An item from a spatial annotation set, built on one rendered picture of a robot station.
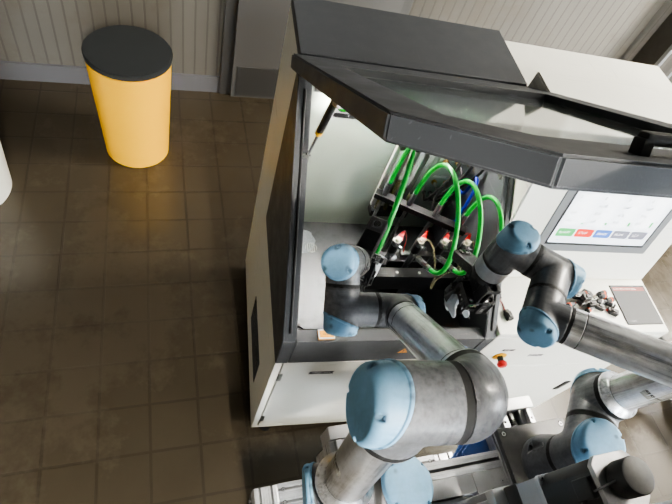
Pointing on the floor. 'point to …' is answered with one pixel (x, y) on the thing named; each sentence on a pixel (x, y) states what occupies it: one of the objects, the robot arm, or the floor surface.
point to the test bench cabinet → (263, 341)
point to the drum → (131, 92)
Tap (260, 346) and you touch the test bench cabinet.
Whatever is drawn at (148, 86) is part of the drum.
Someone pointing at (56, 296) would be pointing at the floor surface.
